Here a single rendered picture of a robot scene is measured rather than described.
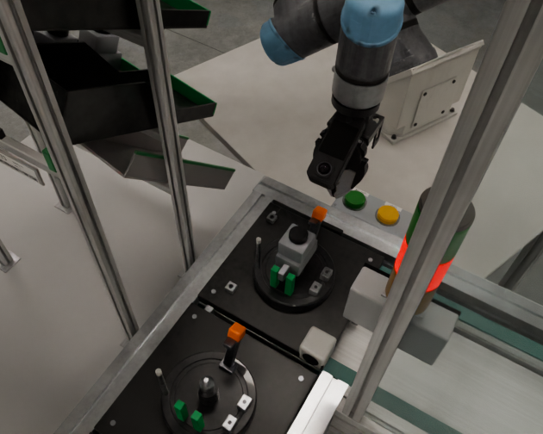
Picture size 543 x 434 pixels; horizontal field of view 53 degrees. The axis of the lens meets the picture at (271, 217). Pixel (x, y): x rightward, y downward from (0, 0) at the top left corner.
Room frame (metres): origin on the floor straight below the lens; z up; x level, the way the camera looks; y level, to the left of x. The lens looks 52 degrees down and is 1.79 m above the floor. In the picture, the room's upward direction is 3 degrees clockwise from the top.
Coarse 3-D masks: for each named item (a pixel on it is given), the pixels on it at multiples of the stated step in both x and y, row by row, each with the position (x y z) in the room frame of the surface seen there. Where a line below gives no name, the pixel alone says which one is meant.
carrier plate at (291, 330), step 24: (264, 216) 0.63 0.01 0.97; (288, 216) 0.63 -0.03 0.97; (240, 240) 0.57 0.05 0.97; (264, 240) 0.57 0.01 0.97; (336, 240) 0.58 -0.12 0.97; (240, 264) 0.52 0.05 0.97; (336, 264) 0.53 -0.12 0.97; (360, 264) 0.53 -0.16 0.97; (216, 288) 0.47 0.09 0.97; (240, 288) 0.47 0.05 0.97; (336, 288) 0.48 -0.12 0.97; (240, 312) 0.43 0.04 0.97; (264, 312) 0.43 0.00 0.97; (288, 312) 0.43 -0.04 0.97; (312, 312) 0.43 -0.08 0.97; (336, 312) 0.43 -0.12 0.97; (264, 336) 0.39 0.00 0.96; (288, 336) 0.39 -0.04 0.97; (336, 336) 0.39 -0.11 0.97
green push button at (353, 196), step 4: (348, 192) 0.69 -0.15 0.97; (352, 192) 0.69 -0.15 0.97; (356, 192) 0.70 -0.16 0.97; (360, 192) 0.70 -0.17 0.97; (348, 196) 0.68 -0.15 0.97; (352, 196) 0.68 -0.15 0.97; (356, 196) 0.68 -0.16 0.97; (360, 196) 0.68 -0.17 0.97; (364, 196) 0.69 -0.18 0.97; (348, 200) 0.67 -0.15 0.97; (352, 200) 0.68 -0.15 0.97; (356, 200) 0.68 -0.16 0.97; (360, 200) 0.68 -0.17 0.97; (364, 200) 0.68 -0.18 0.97; (348, 204) 0.67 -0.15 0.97; (352, 204) 0.67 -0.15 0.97; (356, 204) 0.67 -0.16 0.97; (360, 204) 0.67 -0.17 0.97; (364, 204) 0.67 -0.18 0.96; (356, 208) 0.66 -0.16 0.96
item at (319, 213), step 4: (316, 208) 0.57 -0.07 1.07; (320, 208) 0.57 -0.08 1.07; (324, 208) 0.57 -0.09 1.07; (316, 212) 0.56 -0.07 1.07; (320, 212) 0.56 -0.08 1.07; (324, 212) 0.56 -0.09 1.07; (312, 216) 0.56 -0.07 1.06; (316, 216) 0.56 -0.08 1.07; (320, 216) 0.56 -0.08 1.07; (324, 216) 0.56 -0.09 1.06; (312, 220) 0.55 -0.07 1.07; (316, 220) 0.55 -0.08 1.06; (320, 220) 0.55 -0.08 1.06; (312, 224) 0.54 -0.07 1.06; (316, 224) 0.54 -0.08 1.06; (320, 224) 0.56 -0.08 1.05; (312, 228) 0.55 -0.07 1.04; (316, 228) 0.55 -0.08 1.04; (316, 232) 0.55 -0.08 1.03; (316, 236) 0.55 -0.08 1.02
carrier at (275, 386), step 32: (192, 320) 0.41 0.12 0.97; (160, 352) 0.35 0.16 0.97; (192, 352) 0.35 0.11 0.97; (224, 352) 0.35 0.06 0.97; (256, 352) 0.36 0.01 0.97; (128, 384) 0.30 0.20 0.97; (160, 384) 0.27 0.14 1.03; (192, 384) 0.29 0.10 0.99; (224, 384) 0.29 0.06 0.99; (256, 384) 0.30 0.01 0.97; (288, 384) 0.31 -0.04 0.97; (128, 416) 0.25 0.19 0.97; (160, 416) 0.25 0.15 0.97; (192, 416) 0.23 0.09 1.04; (224, 416) 0.25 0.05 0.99; (256, 416) 0.26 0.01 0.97; (288, 416) 0.26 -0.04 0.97
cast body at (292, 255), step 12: (300, 228) 0.51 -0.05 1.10; (288, 240) 0.49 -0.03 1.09; (300, 240) 0.49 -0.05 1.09; (312, 240) 0.50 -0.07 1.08; (288, 252) 0.48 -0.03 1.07; (300, 252) 0.47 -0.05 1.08; (312, 252) 0.50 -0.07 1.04; (276, 264) 0.48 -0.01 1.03; (288, 264) 0.47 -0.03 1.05; (300, 264) 0.47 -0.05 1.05
